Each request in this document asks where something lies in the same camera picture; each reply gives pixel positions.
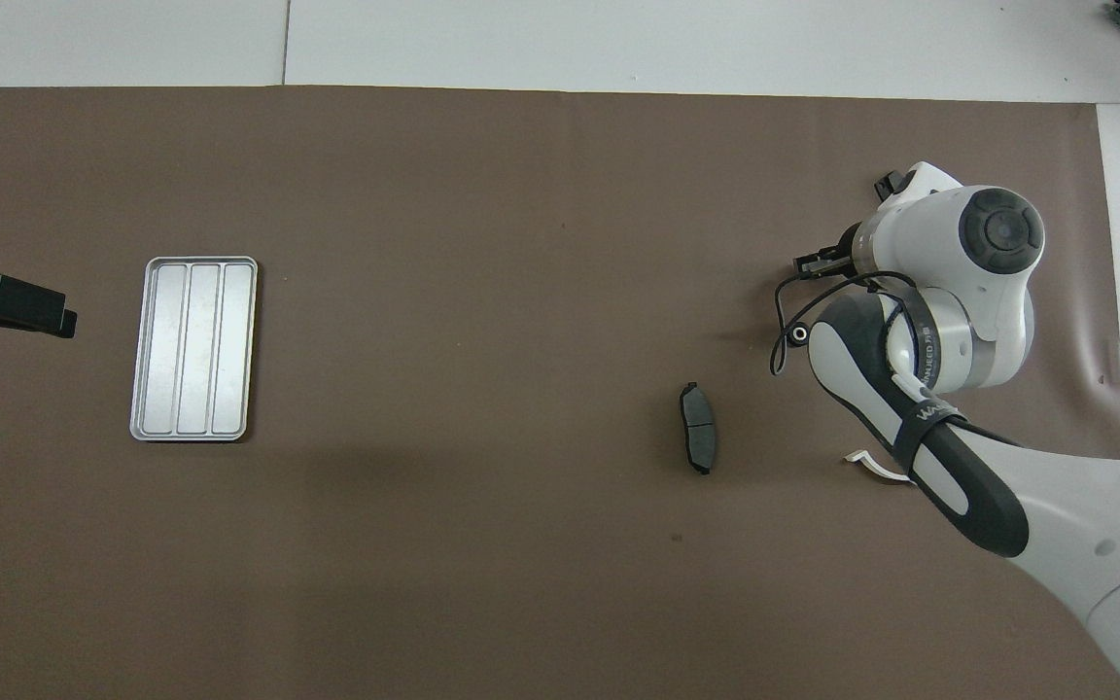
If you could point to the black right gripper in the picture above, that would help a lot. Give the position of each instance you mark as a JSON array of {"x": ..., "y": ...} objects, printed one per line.
[{"x": 852, "y": 248}]

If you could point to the black bearing gear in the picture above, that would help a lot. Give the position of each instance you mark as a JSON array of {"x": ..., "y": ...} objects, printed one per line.
[{"x": 800, "y": 333}]

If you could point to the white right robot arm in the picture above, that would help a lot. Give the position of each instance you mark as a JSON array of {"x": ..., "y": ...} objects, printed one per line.
[{"x": 1104, "y": 544}]

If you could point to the silver metal tray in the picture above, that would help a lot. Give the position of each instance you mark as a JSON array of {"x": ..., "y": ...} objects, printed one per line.
[{"x": 192, "y": 350}]

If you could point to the dark grey brake pad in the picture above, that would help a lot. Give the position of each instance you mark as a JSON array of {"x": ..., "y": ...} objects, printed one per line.
[
  {"x": 889, "y": 185},
  {"x": 698, "y": 428}
]

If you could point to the brown paper mat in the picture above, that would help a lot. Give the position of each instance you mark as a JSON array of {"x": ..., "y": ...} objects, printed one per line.
[{"x": 424, "y": 583}]

